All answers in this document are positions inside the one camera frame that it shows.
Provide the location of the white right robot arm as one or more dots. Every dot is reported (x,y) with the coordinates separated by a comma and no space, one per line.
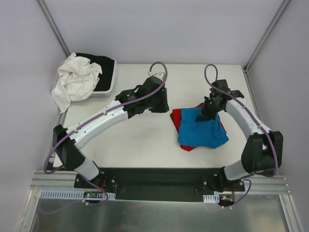
(262,153)

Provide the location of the white slotted cable duct right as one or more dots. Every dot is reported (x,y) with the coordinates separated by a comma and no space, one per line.
(215,198)

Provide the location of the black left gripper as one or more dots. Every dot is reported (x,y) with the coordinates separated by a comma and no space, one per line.
(159,104)

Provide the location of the black robot base mount plate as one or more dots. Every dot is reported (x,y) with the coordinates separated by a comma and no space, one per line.
(164,184)

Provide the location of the red t-shirt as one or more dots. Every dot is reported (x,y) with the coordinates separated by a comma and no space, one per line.
(177,118)

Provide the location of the white slotted cable duct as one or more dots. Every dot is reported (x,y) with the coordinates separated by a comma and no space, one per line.
(215,198)
(76,195)

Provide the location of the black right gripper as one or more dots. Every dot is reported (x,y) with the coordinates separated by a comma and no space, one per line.
(207,113)

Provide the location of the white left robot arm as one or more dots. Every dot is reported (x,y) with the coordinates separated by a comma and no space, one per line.
(68,142)

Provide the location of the aluminium frame post left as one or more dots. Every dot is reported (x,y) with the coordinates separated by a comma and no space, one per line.
(53,26)

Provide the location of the white t-shirt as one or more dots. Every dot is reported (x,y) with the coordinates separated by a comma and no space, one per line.
(77,79)

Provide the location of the aluminium table edge rail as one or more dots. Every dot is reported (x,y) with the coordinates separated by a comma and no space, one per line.
(65,180)

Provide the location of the aluminium frame post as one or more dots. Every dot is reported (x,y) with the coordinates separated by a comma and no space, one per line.
(53,26)
(267,33)

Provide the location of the white slotted cable duct left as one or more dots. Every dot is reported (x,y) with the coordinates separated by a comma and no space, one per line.
(76,195)

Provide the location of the blue t-shirt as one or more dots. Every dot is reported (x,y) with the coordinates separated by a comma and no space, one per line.
(202,130)

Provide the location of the aluminium frame post right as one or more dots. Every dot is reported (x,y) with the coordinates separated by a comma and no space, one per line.
(267,33)

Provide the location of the black t-shirt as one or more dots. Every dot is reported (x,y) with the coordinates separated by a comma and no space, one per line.
(108,67)

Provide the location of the white laundry basket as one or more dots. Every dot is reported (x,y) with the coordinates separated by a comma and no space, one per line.
(81,75)

